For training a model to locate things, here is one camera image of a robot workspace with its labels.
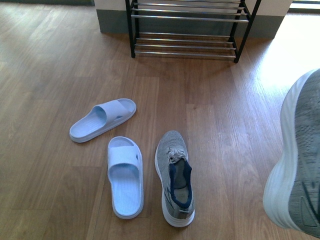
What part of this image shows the grey knit sneaker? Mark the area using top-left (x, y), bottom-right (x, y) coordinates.
top-left (263, 69), bottom-right (320, 238)
top-left (154, 130), bottom-right (195, 228)

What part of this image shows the light blue slide slipper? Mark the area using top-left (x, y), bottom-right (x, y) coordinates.
top-left (69, 98), bottom-right (137, 143)

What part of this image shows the black metal shoe rack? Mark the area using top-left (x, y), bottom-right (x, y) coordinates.
top-left (125, 0), bottom-right (261, 63)

